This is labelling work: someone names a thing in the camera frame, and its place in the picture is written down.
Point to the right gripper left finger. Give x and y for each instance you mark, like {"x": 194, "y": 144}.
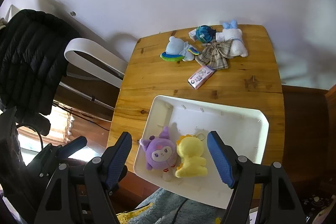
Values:
{"x": 81, "y": 194}

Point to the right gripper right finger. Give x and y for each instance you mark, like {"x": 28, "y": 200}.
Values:
{"x": 278, "y": 202}

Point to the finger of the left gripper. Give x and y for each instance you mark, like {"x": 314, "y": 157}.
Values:
{"x": 72, "y": 146}

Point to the purple plush toy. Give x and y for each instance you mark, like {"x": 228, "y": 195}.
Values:
{"x": 160, "y": 153}

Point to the yellow plush dinosaur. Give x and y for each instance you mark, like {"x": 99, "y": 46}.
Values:
{"x": 190, "y": 149}

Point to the pink tissue packet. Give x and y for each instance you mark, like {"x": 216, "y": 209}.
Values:
{"x": 200, "y": 76}

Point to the light blue unicorn plush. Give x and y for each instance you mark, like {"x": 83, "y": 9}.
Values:
{"x": 179, "y": 50}

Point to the white medicine box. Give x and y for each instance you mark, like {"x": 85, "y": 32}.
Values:
{"x": 193, "y": 35}

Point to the white bear plush blue ears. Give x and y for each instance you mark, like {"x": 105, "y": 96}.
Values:
{"x": 231, "y": 33}

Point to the blue green globe ball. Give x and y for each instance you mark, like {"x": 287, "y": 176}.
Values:
{"x": 205, "y": 34}

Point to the plaid fabric bow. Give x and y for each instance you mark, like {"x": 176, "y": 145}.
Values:
{"x": 215, "y": 55}

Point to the wooden cabinet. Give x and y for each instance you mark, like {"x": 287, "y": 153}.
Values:
{"x": 309, "y": 151}

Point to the white plastic tray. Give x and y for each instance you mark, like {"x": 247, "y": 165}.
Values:
{"x": 245, "y": 130}

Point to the grey yellow fluffy rug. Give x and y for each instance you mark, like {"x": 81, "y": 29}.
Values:
{"x": 164, "y": 206}

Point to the white bladeless fan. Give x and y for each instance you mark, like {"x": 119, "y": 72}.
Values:
{"x": 94, "y": 59}

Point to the black puffer jacket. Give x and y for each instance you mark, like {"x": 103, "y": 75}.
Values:
{"x": 32, "y": 65}

